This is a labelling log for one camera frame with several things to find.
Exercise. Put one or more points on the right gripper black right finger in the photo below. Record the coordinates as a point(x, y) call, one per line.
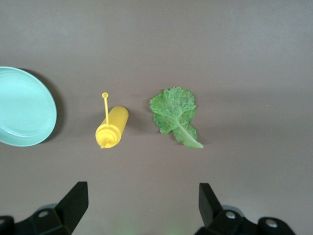
point(215, 215)

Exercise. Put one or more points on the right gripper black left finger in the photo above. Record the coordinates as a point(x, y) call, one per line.
point(66, 210)

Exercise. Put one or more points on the yellow squeeze bottle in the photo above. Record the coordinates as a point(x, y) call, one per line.
point(115, 124)

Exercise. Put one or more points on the green lettuce leaf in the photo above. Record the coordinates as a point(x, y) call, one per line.
point(174, 110)

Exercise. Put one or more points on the mint green plate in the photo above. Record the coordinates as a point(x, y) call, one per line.
point(22, 107)

